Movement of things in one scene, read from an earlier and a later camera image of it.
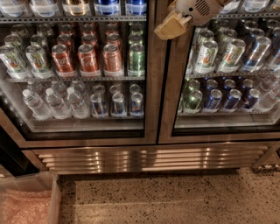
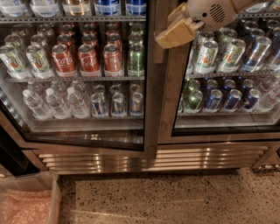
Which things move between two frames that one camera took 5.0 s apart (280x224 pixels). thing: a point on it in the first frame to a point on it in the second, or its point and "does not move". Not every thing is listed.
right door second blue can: x=233 y=101 does not move
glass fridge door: x=79 y=73 does not move
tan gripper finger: x=171 y=9 to x=177 y=14
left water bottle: x=37 y=105 does not move
